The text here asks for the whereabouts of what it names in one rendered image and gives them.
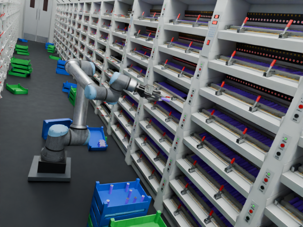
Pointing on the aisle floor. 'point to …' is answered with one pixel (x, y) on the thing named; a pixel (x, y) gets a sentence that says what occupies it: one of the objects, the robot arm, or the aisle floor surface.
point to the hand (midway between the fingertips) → (160, 98)
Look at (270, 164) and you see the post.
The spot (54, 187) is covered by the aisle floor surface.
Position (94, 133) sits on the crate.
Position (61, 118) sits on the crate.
